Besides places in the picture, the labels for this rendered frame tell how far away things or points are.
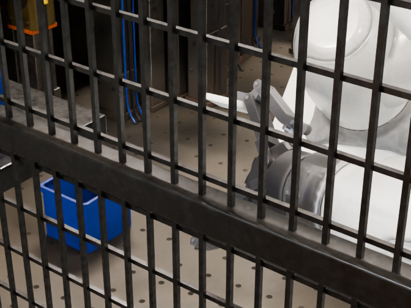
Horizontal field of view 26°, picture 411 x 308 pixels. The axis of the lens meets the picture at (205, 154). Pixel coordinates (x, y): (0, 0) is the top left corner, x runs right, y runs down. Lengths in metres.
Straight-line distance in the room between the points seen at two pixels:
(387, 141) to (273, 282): 0.29
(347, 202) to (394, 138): 0.62
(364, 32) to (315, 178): 0.40
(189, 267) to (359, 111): 0.34
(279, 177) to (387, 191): 0.15
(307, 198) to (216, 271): 0.49
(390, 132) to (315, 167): 0.56
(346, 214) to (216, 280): 0.53
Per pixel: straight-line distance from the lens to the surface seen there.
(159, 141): 1.68
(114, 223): 1.39
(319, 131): 1.45
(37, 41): 1.59
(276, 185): 0.90
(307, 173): 0.86
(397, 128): 1.42
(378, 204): 0.79
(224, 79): 1.82
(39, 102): 1.08
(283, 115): 0.96
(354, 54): 1.21
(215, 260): 1.35
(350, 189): 0.81
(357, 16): 1.22
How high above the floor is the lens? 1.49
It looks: 29 degrees down
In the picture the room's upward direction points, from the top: straight up
